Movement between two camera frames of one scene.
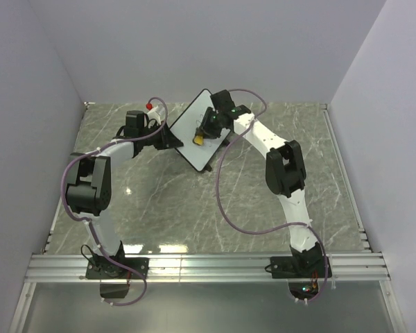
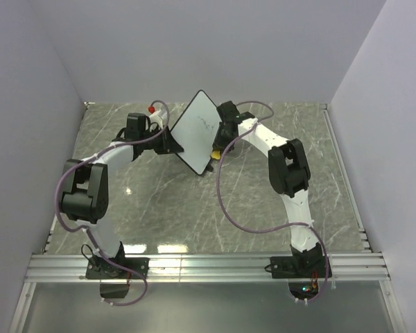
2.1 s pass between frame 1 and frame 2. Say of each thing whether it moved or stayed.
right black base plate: stayed
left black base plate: stayed
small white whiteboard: stayed
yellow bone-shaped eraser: moved
